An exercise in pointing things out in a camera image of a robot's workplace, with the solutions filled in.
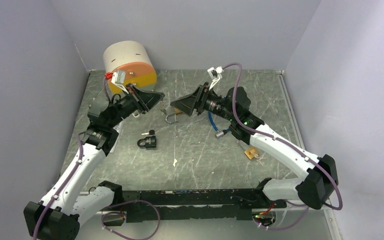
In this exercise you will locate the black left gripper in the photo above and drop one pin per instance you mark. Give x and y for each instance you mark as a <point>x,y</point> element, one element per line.
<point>150,98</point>

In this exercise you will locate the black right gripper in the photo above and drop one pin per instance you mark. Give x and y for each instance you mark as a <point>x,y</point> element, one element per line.
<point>187,104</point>

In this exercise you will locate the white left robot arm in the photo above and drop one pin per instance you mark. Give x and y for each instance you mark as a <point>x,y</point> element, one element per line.
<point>60,213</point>

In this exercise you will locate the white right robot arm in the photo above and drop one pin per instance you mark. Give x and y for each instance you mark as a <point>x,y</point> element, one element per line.
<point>316,177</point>

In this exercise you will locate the black head key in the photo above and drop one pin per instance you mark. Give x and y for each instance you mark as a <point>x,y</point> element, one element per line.
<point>149,133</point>

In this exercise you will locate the beige cylinder drawer box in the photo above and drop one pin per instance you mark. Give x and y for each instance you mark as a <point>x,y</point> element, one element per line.
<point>131,58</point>

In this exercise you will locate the black padlock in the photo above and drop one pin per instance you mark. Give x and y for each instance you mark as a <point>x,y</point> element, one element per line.
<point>149,142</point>

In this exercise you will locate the plastic packaging card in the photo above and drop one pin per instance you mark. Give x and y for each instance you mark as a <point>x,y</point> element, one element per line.
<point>118,129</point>

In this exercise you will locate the long shackle brass padlock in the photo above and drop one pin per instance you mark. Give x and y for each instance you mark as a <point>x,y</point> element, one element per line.
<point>250,151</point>

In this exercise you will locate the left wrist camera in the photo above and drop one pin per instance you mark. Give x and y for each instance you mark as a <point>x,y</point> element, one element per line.
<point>116,80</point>

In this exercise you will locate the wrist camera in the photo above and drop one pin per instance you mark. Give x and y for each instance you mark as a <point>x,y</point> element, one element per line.
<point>215,74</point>
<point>116,80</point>

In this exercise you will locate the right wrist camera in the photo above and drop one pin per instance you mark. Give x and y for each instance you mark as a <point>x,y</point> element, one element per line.
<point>215,74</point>

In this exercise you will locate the blue cable lock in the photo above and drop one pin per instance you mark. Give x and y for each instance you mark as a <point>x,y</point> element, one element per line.
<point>219,133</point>

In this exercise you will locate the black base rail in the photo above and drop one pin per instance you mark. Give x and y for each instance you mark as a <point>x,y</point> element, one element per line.
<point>150,205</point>

